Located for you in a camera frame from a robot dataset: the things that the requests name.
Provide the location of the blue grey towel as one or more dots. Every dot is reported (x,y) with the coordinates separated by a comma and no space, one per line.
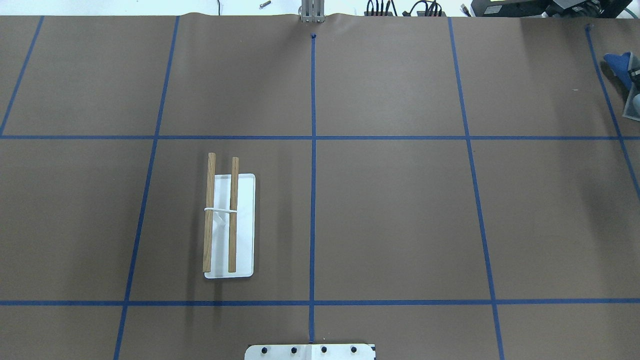
(621,65)

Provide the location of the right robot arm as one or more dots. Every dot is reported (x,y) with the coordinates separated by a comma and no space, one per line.
(632,105)

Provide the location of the white towel rack base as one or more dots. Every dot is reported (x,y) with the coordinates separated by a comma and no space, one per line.
(246,215)

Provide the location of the right wooden rack bar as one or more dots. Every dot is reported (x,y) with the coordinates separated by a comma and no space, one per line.
(233,216)

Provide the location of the white rack crossbar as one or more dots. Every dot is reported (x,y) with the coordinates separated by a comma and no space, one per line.
(220,210)

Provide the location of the brown paper table mat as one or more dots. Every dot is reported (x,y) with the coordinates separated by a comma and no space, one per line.
(443,188)

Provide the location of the white mounting plate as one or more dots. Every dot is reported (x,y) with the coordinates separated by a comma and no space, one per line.
(331,351)

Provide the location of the aluminium frame post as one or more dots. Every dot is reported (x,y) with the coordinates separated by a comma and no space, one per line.
(312,11)

